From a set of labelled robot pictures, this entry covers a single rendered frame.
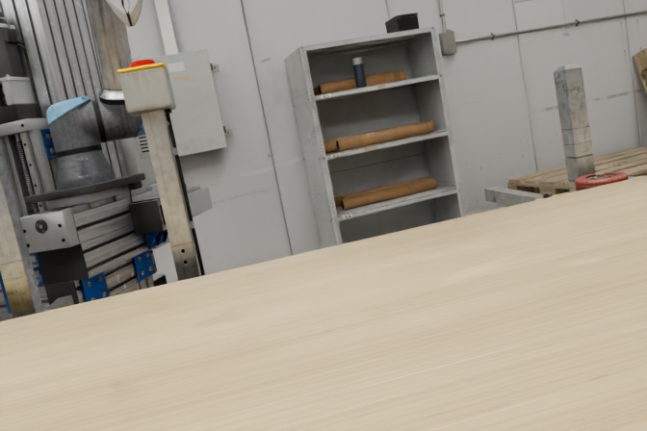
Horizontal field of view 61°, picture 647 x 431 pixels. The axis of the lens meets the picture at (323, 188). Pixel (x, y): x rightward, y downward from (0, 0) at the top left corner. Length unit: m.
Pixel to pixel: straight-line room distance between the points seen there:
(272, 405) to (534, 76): 4.27
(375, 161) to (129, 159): 2.22
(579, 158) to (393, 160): 2.88
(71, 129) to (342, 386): 1.28
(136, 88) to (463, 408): 0.71
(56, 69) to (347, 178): 2.39
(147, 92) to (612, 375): 0.74
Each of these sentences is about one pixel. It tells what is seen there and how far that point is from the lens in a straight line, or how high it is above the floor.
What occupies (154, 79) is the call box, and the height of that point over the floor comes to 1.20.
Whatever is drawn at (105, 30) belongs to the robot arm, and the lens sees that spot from 1.53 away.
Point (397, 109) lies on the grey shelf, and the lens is 3.96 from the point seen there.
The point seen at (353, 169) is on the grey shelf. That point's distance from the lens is 3.83.
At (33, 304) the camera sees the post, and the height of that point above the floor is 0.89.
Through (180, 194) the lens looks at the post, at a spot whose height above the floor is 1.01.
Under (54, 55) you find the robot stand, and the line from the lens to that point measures 1.87.
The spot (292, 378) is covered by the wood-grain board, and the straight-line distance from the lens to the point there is 0.43.
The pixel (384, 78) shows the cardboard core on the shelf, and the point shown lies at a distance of 3.71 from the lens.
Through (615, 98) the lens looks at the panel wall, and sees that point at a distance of 5.03.
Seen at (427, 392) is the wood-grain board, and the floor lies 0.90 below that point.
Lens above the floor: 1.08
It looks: 7 degrees down
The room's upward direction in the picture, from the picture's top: 11 degrees counter-clockwise
